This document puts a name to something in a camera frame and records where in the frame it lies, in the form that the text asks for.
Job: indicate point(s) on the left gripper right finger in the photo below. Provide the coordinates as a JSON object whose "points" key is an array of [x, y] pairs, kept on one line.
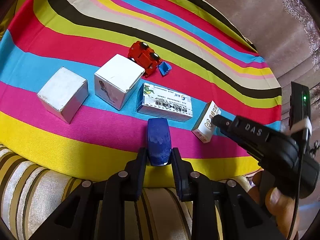
{"points": [[181, 170]]}

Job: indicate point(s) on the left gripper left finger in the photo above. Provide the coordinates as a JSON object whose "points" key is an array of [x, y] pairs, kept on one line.
{"points": [[135, 175]]}

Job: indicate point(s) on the blue oval case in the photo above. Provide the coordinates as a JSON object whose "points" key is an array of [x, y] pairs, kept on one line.
{"points": [[158, 141]]}

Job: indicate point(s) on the small white red box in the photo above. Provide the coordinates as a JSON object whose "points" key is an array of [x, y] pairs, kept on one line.
{"points": [[203, 128]]}

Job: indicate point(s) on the white medicine box green print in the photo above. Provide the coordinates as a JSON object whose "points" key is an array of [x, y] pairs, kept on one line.
{"points": [[163, 103]]}

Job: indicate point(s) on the plain white cube box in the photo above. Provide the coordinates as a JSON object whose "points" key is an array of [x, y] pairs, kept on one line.
{"points": [[63, 94]]}

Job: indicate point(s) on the person's right hand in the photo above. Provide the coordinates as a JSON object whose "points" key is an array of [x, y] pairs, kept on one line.
{"points": [[278, 204]]}

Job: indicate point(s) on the white cube box with figure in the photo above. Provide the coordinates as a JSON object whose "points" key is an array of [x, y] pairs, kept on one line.
{"points": [[116, 80]]}

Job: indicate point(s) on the blue toy piece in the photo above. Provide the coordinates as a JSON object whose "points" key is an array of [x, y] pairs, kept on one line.
{"points": [[164, 68]]}

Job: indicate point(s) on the rainbow striped cloth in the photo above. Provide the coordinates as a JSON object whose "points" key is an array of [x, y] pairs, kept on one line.
{"points": [[210, 59]]}

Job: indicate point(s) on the red toy car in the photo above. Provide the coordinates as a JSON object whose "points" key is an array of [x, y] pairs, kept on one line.
{"points": [[144, 56]]}

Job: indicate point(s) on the black camera with green light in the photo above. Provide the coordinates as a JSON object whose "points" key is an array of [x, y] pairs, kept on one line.
{"points": [[300, 110]]}

